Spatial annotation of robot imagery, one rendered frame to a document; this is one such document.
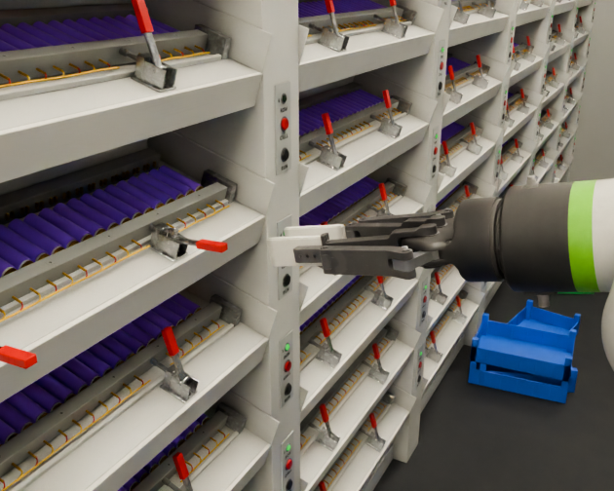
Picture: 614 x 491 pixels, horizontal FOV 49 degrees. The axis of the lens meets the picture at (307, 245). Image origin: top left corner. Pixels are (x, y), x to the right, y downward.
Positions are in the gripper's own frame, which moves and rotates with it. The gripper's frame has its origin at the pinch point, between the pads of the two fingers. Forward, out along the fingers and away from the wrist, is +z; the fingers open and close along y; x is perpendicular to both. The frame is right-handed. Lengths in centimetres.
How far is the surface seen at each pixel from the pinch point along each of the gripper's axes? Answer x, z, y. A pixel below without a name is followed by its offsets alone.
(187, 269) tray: -2.7, 17.1, 0.6
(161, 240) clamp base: 1.6, 18.3, -1.2
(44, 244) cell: 5.1, 23.9, -12.1
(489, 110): -9, 22, 158
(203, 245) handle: 0.7, 12.8, -0.8
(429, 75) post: 9, 15, 88
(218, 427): -33.4, 30.3, 13.3
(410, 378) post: -66, 31, 88
